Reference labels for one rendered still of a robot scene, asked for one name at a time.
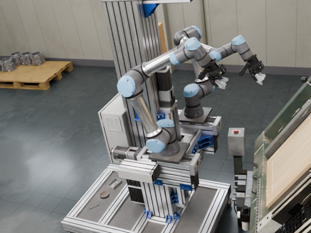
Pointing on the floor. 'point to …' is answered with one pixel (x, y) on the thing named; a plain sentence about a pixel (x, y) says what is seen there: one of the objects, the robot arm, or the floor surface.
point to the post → (237, 174)
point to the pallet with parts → (31, 70)
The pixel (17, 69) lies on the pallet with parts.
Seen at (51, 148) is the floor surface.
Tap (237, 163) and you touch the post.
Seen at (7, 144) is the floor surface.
